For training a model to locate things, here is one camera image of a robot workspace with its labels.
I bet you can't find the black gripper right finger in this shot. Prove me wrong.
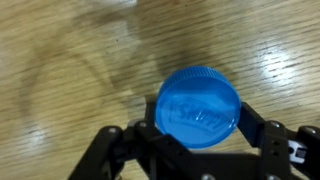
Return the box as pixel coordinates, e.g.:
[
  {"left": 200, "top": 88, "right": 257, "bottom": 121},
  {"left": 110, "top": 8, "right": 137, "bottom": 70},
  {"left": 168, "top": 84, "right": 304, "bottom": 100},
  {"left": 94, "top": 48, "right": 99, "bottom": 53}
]
[{"left": 237, "top": 102, "right": 320, "bottom": 180}]

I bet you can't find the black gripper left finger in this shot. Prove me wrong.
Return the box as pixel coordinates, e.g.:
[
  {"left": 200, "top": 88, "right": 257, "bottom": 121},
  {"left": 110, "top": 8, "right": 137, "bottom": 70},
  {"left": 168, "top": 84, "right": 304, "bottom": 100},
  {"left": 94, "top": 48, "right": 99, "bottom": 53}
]
[{"left": 68, "top": 102, "right": 200, "bottom": 180}]

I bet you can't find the blue plastic jar lid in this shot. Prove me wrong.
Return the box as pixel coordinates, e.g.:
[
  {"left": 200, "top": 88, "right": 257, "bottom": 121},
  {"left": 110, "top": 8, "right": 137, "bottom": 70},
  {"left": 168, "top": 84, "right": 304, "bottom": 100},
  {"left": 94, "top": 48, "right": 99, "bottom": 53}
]
[{"left": 155, "top": 66, "right": 242, "bottom": 149}]

